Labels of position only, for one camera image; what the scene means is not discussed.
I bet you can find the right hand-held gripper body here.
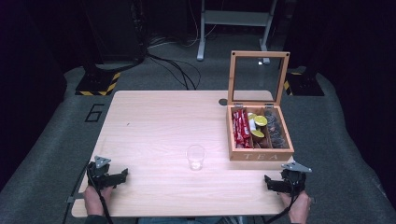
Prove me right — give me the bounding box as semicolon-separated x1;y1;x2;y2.
274;161;313;197

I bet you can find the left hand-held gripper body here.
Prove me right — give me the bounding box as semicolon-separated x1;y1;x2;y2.
86;155;123;191

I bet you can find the person's left hand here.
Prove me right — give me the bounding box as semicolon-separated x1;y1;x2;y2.
82;184;114;217

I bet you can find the person's right hand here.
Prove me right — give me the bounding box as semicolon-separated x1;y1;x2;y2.
279;189;312;224

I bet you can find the wooden box with glass lid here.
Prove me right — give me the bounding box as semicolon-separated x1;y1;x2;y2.
225;49;295;162

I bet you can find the pile of dark capsules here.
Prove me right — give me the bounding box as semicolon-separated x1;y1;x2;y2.
263;107;290;149

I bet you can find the row of red packets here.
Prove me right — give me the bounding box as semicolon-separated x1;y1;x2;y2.
231;108;254;149

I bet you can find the clear plastic cup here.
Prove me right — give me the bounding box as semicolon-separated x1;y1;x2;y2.
185;144;206;172

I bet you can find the black yellow striped stand base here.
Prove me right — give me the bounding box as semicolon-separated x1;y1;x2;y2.
282;70;325;97
75;70;122;97

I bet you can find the dark cabinet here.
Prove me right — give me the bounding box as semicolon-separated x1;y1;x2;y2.
82;0;148;64

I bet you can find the white metal stand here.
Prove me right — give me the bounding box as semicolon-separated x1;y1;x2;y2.
196;0;278;62

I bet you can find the grey table clamp bracket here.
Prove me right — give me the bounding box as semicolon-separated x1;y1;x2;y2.
65;192;86;204

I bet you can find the bundle of black floor cables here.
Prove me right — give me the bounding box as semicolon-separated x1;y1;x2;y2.
146;34;204;91

